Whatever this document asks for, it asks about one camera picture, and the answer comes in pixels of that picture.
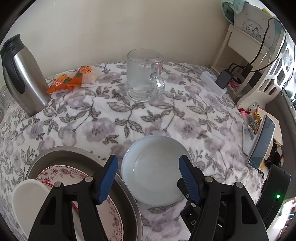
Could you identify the light blue bowl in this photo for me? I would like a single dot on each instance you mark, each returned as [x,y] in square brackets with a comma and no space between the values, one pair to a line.
[150,169]

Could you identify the white square bowl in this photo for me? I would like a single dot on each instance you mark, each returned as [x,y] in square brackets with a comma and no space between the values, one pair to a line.
[27,200]

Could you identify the large stainless steel plate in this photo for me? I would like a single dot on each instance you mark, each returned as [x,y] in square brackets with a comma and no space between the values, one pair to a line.
[119,213]

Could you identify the floral purple tablecloth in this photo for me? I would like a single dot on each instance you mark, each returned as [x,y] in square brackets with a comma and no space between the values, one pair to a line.
[103,120]

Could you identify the smartphone on stand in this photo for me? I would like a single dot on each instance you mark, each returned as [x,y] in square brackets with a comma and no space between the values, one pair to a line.
[260,143]

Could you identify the orange snack packet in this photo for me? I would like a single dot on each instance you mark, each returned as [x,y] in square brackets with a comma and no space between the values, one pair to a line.
[84,77]
[62,83]

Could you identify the black box green light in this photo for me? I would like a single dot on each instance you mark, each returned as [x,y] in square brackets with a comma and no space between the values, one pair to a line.
[272,194]

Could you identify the pink floral plate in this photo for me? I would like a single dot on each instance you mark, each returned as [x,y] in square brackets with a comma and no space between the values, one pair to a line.
[107,211]

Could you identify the black charger adapter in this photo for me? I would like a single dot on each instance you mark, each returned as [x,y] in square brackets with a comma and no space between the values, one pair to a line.
[224,78]

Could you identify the clear glass mug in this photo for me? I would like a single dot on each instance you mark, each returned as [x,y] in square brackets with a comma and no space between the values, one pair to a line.
[143,75]

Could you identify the white shelf unit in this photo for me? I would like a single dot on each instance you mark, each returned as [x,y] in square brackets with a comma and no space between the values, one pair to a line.
[267,71]

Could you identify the stainless steel thermos jug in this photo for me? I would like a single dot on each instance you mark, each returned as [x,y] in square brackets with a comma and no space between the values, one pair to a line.
[23,76]

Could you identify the white phone stand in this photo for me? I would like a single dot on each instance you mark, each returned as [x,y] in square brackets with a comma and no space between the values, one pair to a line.
[249,138]

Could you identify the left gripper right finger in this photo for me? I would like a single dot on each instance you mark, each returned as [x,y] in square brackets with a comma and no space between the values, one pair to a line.
[227,211]

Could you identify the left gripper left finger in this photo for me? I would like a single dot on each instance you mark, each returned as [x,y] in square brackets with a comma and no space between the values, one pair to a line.
[55,219]

